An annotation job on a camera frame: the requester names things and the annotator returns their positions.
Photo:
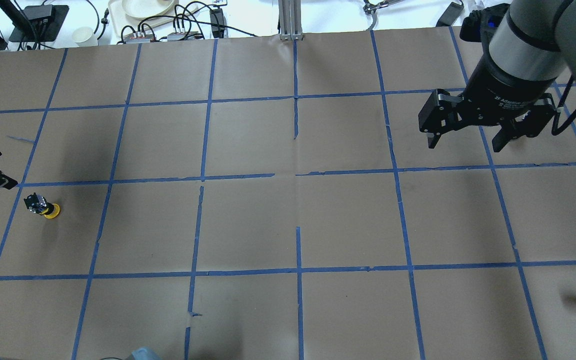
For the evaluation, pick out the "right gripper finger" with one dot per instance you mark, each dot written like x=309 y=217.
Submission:
x=529 y=125
x=440 y=114

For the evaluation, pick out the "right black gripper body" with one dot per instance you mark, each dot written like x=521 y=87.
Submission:
x=504 y=89

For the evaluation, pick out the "yellow push button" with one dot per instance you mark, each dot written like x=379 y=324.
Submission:
x=37 y=204

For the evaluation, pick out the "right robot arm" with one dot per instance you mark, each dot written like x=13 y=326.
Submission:
x=525 y=47

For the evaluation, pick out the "black power adapter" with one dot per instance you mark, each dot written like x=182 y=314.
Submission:
x=452 y=12

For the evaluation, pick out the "white paper cup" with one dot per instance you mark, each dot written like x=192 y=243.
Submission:
x=84 y=37

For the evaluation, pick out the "cream square tray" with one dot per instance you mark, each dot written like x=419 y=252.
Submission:
x=119 y=18

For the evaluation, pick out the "cream round plate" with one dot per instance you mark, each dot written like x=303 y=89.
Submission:
x=142 y=9

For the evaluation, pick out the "brown paper table cover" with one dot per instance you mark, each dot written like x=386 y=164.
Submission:
x=256 y=199

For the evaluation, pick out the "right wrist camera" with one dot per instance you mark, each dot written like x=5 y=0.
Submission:
x=482 y=21

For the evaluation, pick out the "black camera stand base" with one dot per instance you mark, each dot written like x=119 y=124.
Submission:
x=42 y=23

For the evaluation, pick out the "aluminium frame post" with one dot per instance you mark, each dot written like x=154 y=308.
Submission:
x=290 y=20

